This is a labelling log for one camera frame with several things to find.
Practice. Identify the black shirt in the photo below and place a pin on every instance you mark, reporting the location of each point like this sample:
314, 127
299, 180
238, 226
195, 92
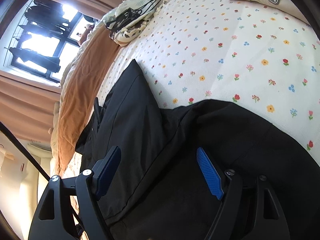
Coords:
158, 190

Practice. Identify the orange brown duvet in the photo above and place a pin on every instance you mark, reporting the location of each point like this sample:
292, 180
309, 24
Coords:
79, 88

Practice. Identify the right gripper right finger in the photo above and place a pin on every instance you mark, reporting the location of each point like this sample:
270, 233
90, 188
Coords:
237, 199

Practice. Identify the hanging dark clothes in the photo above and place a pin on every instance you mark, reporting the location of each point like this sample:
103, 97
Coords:
45, 18

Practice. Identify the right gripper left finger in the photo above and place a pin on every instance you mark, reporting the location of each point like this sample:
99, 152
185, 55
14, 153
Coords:
53, 218

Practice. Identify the pink curtain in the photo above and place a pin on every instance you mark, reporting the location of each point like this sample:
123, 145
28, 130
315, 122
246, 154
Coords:
27, 107

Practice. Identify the floral white bed sheet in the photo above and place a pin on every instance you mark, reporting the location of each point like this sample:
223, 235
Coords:
258, 57

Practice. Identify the patterned cloth with cables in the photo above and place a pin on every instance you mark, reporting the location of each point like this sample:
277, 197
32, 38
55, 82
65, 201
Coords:
127, 21

